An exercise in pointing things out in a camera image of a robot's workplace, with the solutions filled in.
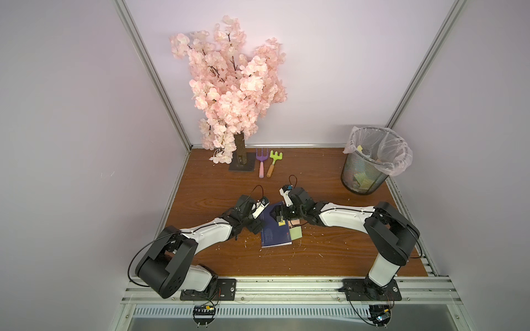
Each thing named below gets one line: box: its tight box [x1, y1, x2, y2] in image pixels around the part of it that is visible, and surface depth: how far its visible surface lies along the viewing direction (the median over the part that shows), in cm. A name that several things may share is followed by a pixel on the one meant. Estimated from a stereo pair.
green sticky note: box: [289, 226, 303, 241], surface depth 85 cm
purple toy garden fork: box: [255, 148, 269, 179], surface depth 116 cm
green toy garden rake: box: [266, 150, 283, 178], surface depth 116 cm
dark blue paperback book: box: [259, 201, 293, 249], surface depth 87 cm
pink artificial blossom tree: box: [169, 15, 288, 165], surface depth 76 cm
